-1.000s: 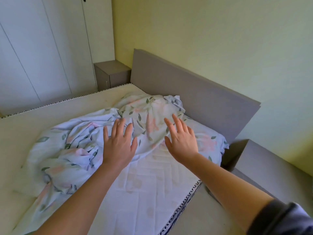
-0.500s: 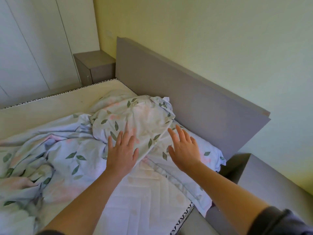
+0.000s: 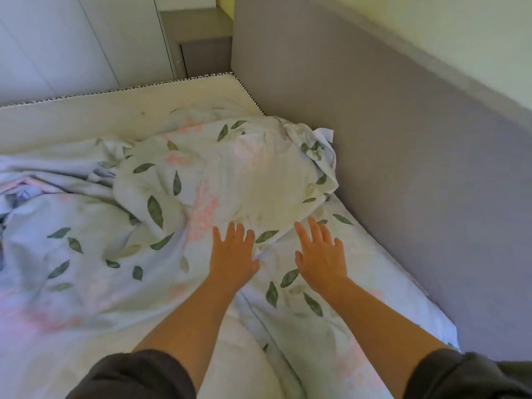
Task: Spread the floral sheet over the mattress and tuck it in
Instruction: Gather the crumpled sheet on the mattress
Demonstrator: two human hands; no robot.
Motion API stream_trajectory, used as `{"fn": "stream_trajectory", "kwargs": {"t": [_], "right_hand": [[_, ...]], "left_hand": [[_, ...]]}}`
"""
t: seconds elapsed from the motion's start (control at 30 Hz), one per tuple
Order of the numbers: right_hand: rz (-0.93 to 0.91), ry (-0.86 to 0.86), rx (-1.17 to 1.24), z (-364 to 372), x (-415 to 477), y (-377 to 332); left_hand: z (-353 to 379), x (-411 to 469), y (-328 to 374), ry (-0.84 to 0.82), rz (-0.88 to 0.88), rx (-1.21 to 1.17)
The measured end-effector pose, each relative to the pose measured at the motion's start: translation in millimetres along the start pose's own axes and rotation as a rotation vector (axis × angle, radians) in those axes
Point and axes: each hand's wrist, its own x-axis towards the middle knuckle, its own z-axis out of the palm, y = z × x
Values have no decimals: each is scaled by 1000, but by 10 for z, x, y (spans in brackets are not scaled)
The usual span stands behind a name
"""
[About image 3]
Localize person's left hand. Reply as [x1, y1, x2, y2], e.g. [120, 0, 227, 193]
[207, 221, 260, 294]

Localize person's right hand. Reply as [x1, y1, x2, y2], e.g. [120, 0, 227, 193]
[294, 216, 350, 298]

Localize grey headboard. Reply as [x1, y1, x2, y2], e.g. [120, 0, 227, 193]
[231, 0, 532, 362]

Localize floral leaf print bed sheet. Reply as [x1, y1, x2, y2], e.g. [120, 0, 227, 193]
[0, 116, 460, 399]

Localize white quilted mattress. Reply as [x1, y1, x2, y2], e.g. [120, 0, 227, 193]
[0, 72, 267, 156]

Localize person's left forearm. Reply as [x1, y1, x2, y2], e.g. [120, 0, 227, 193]
[132, 276, 240, 395]

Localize person's right forearm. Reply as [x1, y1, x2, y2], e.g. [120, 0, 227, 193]
[328, 276, 448, 399]

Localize dark grey left sleeve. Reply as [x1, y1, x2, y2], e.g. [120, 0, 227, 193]
[66, 349, 198, 399]

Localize dark grey sleeve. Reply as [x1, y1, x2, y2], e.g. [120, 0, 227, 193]
[66, 349, 198, 399]
[403, 347, 532, 399]

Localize dark grey right sleeve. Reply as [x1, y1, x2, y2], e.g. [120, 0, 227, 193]
[403, 347, 532, 399]

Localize grey nightstand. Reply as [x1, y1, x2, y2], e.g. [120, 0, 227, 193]
[160, 7, 234, 79]

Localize white wardrobe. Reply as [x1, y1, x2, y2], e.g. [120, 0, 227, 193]
[0, 0, 217, 108]

